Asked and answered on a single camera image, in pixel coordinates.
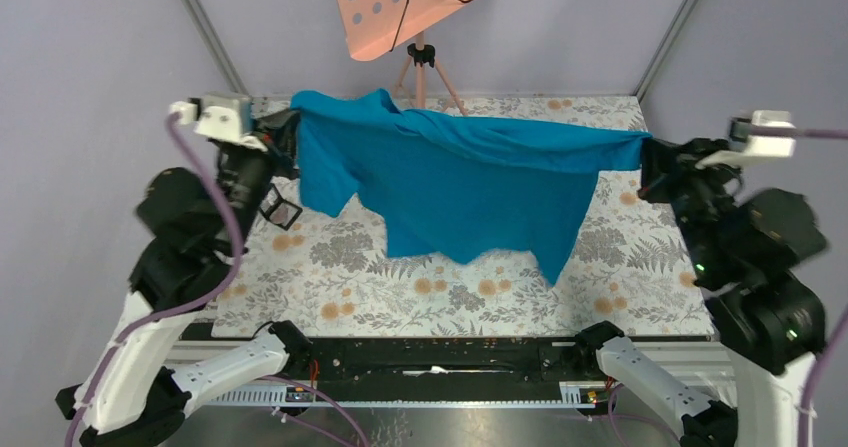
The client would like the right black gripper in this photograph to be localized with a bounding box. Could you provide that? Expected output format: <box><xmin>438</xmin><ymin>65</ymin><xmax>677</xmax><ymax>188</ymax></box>
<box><xmin>634</xmin><ymin>131</ymin><xmax>744</xmax><ymax>275</ymax></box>

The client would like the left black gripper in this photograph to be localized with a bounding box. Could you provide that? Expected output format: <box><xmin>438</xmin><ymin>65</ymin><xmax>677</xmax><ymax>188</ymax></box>
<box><xmin>222</xmin><ymin>107</ymin><xmax>308</xmax><ymax>249</ymax></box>

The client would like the blue t-shirt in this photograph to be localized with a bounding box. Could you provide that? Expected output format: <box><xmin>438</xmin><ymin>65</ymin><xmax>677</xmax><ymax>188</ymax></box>
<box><xmin>291</xmin><ymin>90</ymin><xmax>646</xmax><ymax>283</ymax></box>

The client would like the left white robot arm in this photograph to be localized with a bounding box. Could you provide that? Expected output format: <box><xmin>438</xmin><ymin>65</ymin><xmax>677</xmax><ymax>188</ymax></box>
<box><xmin>55</xmin><ymin>103</ymin><xmax>313</xmax><ymax>446</ymax></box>

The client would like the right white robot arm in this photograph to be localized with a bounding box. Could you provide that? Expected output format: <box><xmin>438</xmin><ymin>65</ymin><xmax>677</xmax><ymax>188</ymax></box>
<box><xmin>573</xmin><ymin>138</ymin><xmax>832</xmax><ymax>446</ymax></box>

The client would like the floral patterned table mat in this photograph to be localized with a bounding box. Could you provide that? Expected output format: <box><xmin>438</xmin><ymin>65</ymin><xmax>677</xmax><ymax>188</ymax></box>
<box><xmin>213</xmin><ymin>97</ymin><xmax>713</xmax><ymax>338</ymax></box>

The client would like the pink music stand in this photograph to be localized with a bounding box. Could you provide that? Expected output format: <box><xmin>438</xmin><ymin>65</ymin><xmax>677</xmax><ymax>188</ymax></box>
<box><xmin>336</xmin><ymin>0</ymin><xmax>476</xmax><ymax>116</ymax></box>

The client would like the black square frame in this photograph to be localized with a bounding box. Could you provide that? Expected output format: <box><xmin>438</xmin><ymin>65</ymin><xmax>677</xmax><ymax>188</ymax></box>
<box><xmin>259</xmin><ymin>184</ymin><xmax>303</xmax><ymax>231</ymax></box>

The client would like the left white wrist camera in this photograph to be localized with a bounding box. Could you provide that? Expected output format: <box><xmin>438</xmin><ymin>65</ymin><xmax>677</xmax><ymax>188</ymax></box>
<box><xmin>169</xmin><ymin>92</ymin><xmax>268</xmax><ymax>152</ymax></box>

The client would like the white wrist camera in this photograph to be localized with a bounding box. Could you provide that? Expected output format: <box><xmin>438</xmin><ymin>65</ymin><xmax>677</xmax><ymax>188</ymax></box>
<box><xmin>169</xmin><ymin>92</ymin><xmax>268</xmax><ymax>152</ymax></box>
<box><xmin>695</xmin><ymin>110</ymin><xmax>796</xmax><ymax>170</ymax></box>

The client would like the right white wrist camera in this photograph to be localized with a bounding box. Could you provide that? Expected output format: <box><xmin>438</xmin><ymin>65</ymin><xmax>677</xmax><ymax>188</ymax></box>
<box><xmin>695</xmin><ymin>110</ymin><xmax>796</xmax><ymax>170</ymax></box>

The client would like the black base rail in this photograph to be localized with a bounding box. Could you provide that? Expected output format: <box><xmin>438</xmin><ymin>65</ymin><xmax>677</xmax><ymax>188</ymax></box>
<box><xmin>280</xmin><ymin>337</ymin><xmax>610</xmax><ymax>403</ymax></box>

